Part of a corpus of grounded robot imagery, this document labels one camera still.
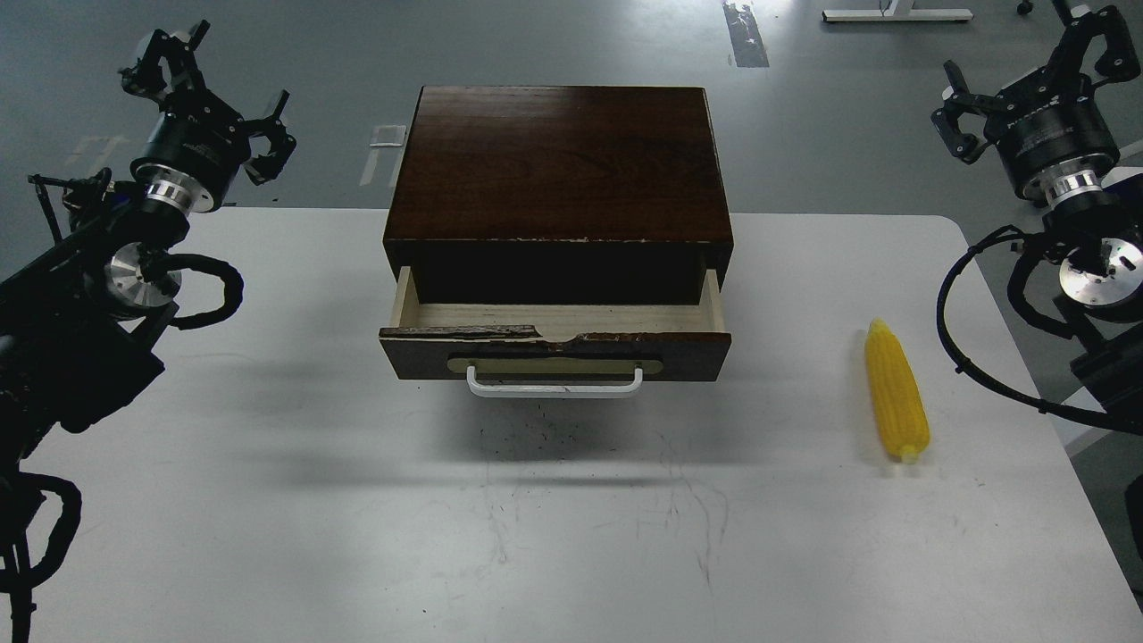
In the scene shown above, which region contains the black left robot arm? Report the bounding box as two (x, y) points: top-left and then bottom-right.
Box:
(1, 21), (296, 642)

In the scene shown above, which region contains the yellow corn cob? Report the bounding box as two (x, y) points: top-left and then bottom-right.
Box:
(863, 318), (930, 464)

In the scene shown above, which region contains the black tape strip on floor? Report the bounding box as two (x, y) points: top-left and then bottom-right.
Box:
(721, 1), (769, 69)

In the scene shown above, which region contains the wooden drawer with white handle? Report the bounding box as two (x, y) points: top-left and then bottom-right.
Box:
(379, 268), (732, 399)

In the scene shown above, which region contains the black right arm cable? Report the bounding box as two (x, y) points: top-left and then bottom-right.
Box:
(936, 225), (1143, 439)

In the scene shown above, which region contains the white table leg base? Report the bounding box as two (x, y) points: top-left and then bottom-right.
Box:
(821, 1), (974, 24)

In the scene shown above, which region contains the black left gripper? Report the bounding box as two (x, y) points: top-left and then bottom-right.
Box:
(120, 21), (296, 212)

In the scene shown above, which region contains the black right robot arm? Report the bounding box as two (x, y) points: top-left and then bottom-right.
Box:
(930, 1), (1142, 436)

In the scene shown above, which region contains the dark wooden cabinet box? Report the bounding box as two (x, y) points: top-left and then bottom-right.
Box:
(382, 86), (734, 305)

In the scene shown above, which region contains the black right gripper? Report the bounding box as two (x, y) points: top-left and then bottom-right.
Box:
(930, 0), (1143, 201)

